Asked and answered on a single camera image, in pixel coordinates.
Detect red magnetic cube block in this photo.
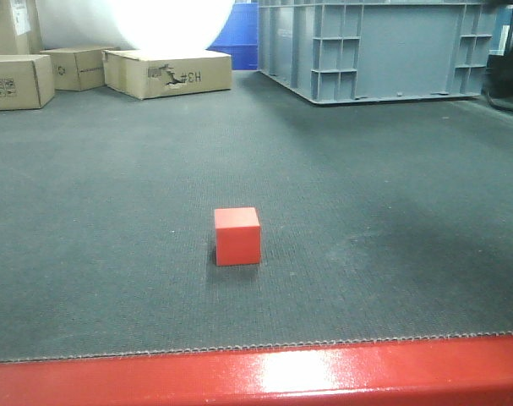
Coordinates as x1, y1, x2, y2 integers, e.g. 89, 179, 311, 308
214, 207, 261, 266

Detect dark grey textured mat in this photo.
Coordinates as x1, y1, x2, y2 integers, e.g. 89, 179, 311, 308
0, 72, 513, 362

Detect blue plastic container background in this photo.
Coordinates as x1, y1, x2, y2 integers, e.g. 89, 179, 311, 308
208, 3, 259, 70

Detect large grey plastic crate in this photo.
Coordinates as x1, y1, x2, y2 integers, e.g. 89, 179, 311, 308
258, 1, 496, 105

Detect cardboard box marked H3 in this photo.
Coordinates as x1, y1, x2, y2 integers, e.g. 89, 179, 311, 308
102, 50, 232, 100

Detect middle cardboard box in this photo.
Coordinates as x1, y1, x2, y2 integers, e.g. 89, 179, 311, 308
41, 46, 117, 91

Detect small cardboard box left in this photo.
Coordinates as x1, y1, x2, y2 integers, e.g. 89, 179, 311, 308
0, 54, 55, 111

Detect black object right edge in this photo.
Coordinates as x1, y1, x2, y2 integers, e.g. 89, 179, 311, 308
482, 0, 513, 115

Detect tall cardboard box corner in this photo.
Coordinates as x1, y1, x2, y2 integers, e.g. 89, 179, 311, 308
0, 0, 44, 55

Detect red metal table frame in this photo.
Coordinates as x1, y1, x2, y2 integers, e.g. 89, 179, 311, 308
0, 335, 513, 405

